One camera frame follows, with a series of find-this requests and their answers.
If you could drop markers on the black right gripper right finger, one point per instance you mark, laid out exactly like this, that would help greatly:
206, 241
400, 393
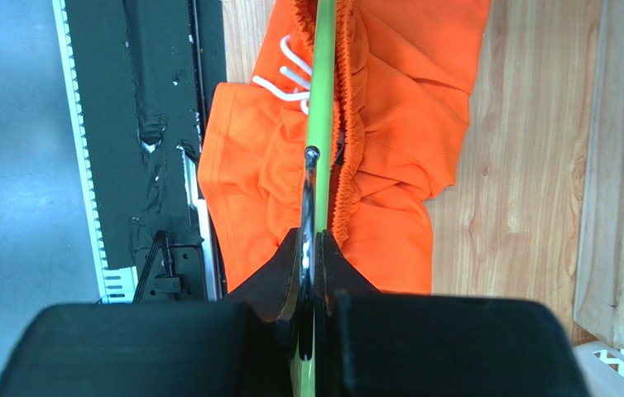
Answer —
381, 344

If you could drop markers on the white laundry basket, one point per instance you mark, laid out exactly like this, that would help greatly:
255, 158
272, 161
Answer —
602, 367

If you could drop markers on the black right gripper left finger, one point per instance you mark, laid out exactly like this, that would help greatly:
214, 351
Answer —
237, 346

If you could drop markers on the orange shorts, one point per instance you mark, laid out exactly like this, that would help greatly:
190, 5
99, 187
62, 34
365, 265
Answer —
403, 76

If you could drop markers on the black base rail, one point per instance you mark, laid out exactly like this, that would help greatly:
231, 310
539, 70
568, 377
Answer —
140, 79

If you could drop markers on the lime green hanger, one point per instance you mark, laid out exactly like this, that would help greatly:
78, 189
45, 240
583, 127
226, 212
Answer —
309, 304

